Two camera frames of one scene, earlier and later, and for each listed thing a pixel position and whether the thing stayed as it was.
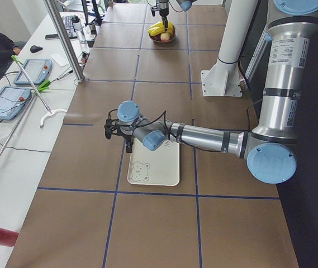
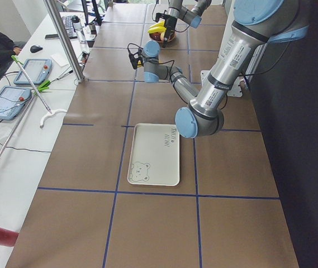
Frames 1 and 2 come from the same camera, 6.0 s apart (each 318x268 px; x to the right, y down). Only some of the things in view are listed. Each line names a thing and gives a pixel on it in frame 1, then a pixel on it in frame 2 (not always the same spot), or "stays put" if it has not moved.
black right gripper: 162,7 to 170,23
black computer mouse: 34,48 stays put
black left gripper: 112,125 to 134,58
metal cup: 92,26 stays put
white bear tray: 161,167 stays put
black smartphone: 52,37 stays put
